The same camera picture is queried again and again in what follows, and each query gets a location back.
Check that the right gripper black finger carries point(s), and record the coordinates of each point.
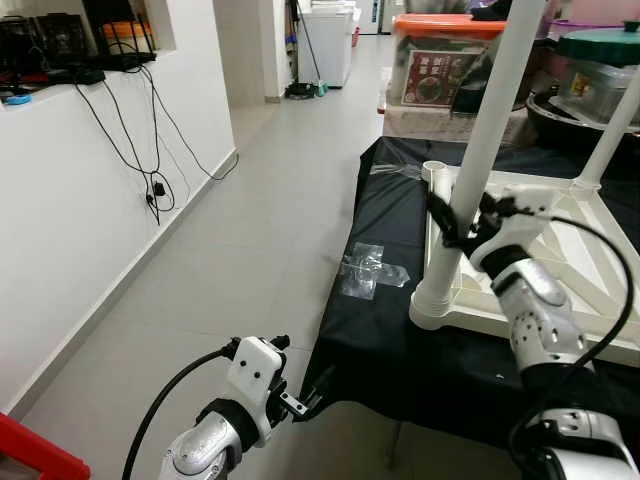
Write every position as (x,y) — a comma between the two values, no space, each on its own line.
(440,215)

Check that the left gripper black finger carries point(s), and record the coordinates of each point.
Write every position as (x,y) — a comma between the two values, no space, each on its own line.
(280,342)
(315,390)

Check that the white plastic children table top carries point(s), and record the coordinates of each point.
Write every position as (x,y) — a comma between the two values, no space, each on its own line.
(470,310)

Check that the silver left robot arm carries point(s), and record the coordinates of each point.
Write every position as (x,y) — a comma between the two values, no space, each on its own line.
(205,450)

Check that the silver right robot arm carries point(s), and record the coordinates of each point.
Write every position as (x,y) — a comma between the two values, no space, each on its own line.
(540,310)

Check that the clear crumpled tape strip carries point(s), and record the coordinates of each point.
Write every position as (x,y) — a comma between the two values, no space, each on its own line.
(395,170)

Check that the speckled stone ledge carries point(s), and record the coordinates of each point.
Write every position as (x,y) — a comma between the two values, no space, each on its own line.
(430,125)

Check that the clear crossed tape patch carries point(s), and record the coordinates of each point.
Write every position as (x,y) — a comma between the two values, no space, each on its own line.
(365,270)

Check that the black bowl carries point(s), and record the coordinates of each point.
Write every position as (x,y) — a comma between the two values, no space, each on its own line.
(560,125)

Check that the orange lid storage box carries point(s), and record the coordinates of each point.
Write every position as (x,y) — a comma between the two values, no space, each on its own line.
(430,75)

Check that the black bag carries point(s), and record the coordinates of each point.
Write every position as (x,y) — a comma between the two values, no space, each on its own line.
(520,80)

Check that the clear plastic storage box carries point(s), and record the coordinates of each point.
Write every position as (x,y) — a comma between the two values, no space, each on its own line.
(595,90)

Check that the black power adapter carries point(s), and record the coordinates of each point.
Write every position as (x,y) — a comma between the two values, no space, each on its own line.
(158,188)

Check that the white appliance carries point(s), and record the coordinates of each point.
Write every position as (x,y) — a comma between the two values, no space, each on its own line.
(330,50)

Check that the dark green lid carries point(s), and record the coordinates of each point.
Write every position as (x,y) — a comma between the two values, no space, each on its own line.
(600,45)

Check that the red plastic stool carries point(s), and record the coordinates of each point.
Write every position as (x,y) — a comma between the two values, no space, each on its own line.
(30,445)

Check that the small blue object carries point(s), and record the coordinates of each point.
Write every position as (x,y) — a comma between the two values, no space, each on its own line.
(15,98)

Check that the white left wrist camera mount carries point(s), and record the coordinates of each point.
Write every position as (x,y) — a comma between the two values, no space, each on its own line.
(255,375)

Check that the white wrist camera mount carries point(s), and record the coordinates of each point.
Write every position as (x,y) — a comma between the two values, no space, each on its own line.
(530,205)
(255,375)

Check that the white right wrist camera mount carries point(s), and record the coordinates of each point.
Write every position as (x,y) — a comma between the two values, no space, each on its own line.
(530,205)

